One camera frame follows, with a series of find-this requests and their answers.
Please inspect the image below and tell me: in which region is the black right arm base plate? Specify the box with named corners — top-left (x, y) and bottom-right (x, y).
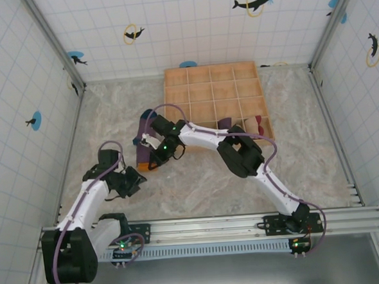
top-left (254, 211), bottom-right (324, 238)

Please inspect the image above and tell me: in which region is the aluminium side frame rail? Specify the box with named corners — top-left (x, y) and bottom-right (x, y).
top-left (45, 82), bottom-right (97, 227)
top-left (307, 61), bottom-right (366, 209)

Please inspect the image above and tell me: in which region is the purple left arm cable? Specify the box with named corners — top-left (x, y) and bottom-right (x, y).
top-left (44, 138), bottom-right (147, 284)

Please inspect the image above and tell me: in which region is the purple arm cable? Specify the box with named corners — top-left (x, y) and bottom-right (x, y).
top-left (44, 138), bottom-right (147, 284)
top-left (140, 94), bottom-right (329, 266)

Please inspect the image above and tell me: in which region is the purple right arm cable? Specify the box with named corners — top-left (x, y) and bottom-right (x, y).
top-left (140, 94), bottom-right (329, 266)

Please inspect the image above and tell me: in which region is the small dolphin yellow ring sticker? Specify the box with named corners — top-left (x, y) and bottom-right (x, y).
top-left (123, 22), bottom-right (147, 46)
top-left (66, 73), bottom-right (80, 98)

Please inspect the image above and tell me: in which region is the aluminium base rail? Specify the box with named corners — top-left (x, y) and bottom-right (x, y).
top-left (37, 204), bottom-right (379, 254)

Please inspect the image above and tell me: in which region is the aluminium back frame rail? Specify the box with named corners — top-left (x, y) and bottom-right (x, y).
top-left (82, 62), bottom-right (313, 87)

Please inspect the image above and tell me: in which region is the upright dolphin yellow ring sticker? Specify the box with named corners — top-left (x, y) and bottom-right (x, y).
top-left (364, 32), bottom-right (379, 68)

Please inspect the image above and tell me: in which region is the grey metal sheet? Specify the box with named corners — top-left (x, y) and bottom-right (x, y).
top-left (39, 242), bottom-right (379, 284)

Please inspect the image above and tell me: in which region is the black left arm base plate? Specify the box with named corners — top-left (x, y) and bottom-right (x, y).
top-left (123, 222), bottom-right (153, 246)

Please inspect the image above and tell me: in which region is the right controller board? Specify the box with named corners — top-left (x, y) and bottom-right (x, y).
top-left (287, 236), bottom-right (313, 259)

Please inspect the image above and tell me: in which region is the beige sock with red toe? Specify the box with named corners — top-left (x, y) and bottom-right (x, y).
top-left (252, 114), bottom-right (268, 136)
top-left (242, 114), bottom-right (268, 137)

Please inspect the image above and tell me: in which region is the large dolphin yellow ring sticker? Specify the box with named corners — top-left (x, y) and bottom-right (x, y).
top-left (231, 0), bottom-right (281, 20)

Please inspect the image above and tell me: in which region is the grey slotted cable duct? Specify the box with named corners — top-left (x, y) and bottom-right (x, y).
top-left (96, 238), bottom-right (295, 263)

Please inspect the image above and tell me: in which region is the controller board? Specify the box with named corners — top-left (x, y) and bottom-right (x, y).
top-left (287, 236), bottom-right (313, 259)
top-left (110, 240), bottom-right (143, 270)

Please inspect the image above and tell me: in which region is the left controller board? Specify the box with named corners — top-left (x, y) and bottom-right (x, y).
top-left (110, 240), bottom-right (143, 270)

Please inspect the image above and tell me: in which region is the purple sock with teal toe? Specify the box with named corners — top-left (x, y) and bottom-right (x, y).
top-left (130, 107), bottom-right (163, 172)
top-left (216, 115), bottom-right (241, 132)

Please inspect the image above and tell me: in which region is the wooden compartment tray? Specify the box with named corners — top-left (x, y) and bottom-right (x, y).
top-left (161, 60), bottom-right (277, 154)

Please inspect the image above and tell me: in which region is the aluminium corner post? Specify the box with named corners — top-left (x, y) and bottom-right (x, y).
top-left (22, 0), bottom-right (87, 93)
top-left (304, 0), bottom-right (366, 71)

